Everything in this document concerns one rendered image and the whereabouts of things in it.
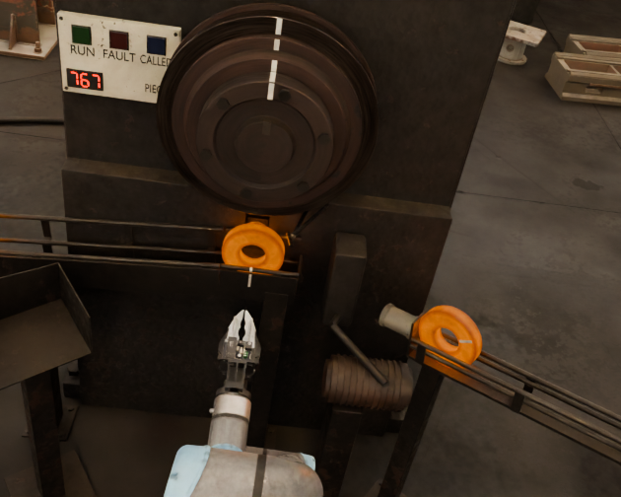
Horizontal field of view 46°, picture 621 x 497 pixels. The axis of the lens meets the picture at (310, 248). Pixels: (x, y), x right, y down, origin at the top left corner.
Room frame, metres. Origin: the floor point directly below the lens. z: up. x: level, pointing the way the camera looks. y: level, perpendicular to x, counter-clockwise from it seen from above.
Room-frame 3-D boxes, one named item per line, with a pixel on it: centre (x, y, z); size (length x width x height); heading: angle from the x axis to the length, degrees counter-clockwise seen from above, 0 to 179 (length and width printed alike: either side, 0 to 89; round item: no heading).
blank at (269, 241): (1.40, 0.14, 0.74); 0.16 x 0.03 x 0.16; 93
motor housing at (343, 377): (1.28, -0.20, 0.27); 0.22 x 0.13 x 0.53; 95
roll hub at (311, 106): (1.29, 0.13, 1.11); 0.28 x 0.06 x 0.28; 95
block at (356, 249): (1.42, -0.10, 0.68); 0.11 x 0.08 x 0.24; 5
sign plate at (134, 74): (1.47, 0.49, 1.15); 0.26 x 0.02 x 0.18; 95
